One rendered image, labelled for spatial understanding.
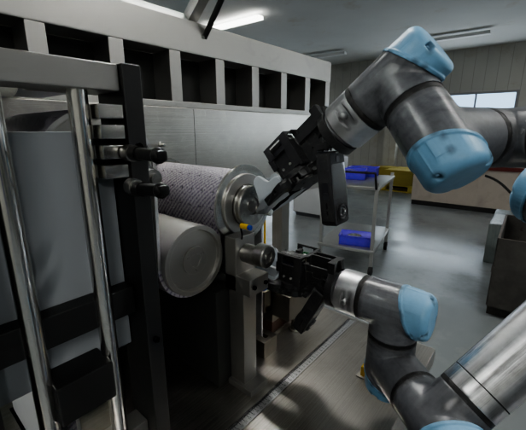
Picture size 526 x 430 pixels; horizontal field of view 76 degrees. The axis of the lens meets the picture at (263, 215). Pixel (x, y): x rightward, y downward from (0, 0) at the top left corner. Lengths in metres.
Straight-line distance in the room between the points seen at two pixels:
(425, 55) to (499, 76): 8.72
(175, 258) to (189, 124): 0.49
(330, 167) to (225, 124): 0.58
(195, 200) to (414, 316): 0.41
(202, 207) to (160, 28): 0.49
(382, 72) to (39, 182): 0.38
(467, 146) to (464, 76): 8.85
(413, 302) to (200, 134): 0.69
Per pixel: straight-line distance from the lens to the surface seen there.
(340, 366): 0.79
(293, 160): 0.52
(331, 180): 0.51
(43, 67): 0.31
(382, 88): 0.46
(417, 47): 0.46
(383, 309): 0.56
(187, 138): 0.94
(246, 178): 0.61
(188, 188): 0.65
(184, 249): 0.56
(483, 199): 6.83
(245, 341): 0.67
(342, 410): 0.71
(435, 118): 0.42
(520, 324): 0.54
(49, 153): 0.34
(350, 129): 0.48
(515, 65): 9.18
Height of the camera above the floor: 1.39
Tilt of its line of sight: 14 degrees down
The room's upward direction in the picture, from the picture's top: straight up
